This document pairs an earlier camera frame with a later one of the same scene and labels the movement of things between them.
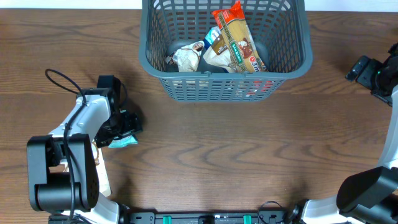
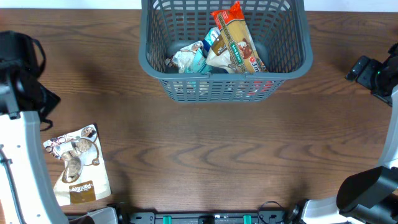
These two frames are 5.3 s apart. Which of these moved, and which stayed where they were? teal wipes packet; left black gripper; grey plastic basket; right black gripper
Moved: left black gripper; teal wipes packet
Stayed: grey plastic basket; right black gripper
